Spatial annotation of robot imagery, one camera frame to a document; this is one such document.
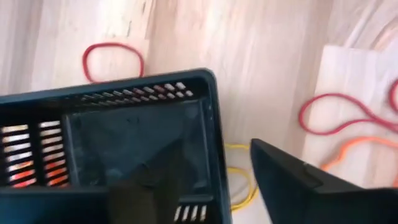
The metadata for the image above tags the red rubber band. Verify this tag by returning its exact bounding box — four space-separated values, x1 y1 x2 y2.
81 42 146 84
298 77 398 136

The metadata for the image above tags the black plastic mesh basket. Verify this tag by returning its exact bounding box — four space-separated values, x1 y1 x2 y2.
0 67 233 224

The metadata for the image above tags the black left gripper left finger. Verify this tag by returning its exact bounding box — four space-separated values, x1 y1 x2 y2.
105 139 185 224

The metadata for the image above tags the yellow rubber band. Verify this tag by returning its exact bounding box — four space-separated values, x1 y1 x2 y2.
224 142 259 213

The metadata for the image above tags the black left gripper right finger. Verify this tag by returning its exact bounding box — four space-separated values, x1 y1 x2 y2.
250 138 398 224

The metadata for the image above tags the orange rubber band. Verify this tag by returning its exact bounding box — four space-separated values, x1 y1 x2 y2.
321 136 398 189

